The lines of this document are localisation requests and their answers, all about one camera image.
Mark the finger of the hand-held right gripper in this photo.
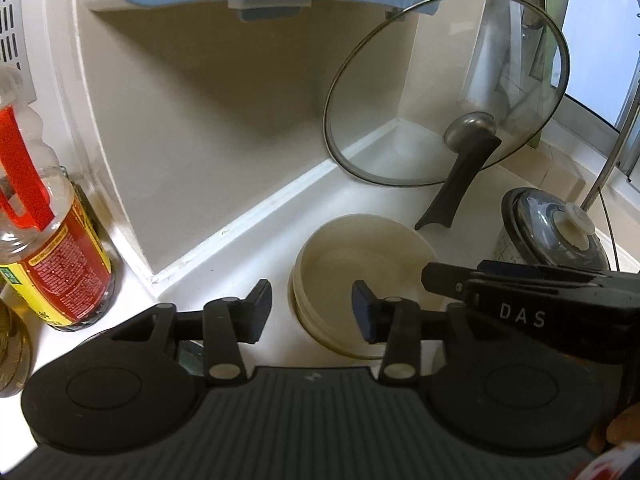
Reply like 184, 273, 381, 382
421, 261, 482, 307

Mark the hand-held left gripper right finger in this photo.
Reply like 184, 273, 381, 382
351, 280, 482, 387

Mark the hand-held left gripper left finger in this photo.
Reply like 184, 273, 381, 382
107, 279, 273, 388

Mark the cream bowl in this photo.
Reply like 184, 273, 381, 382
289, 214, 446, 360

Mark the person's right hand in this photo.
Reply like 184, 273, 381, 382
604, 402, 640, 462

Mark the steel rimmed pot lid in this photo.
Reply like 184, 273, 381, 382
501, 187, 612, 272

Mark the large clear oil bottle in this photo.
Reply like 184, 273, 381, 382
0, 300, 33, 398

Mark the window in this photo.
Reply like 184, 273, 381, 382
562, 0, 640, 126

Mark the white perforated panel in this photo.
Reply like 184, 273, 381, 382
0, 0, 38, 101

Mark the glass pot lid black handle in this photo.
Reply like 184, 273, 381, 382
323, 0, 571, 231

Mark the soy sauce bottle red handle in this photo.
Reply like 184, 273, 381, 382
0, 62, 117, 332

